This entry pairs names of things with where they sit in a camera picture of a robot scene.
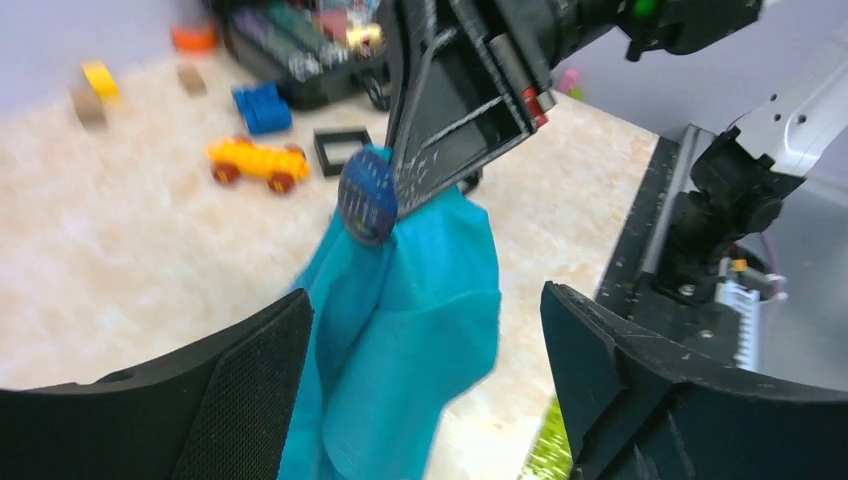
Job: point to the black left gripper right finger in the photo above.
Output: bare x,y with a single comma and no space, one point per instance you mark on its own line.
637,405

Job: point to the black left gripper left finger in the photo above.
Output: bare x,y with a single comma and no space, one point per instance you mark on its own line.
218,408

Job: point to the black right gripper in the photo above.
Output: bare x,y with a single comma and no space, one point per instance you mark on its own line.
471,80

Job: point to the teal garment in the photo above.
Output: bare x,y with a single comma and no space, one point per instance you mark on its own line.
400,330

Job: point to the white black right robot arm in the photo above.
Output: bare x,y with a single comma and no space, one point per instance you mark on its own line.
798,121

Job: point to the green label strip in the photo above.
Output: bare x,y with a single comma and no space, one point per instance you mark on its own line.
550,456

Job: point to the green pink toy pile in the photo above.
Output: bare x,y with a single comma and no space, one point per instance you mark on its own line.
568,83

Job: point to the black poker chip case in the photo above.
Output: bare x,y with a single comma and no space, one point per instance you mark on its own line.
280,43

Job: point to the yellow toy car red wheels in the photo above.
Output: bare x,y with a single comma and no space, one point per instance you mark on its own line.
282,168

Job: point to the blue toy car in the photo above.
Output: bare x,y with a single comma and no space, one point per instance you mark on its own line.
262,109

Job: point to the orange tape roll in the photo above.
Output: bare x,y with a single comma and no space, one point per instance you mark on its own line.
195,40

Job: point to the tan wooden block right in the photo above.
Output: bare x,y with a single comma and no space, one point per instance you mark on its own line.
191,79

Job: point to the tan wooden block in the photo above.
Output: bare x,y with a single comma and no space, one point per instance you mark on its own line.
88,107
191,79

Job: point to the tan wooden block left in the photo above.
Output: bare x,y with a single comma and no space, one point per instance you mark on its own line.
88,107

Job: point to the yellow wooden block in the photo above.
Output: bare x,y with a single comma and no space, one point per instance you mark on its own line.
101,81

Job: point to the black square frame far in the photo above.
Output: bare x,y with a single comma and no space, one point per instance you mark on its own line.
334,148

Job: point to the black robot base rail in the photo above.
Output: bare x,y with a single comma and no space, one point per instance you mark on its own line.
679,268

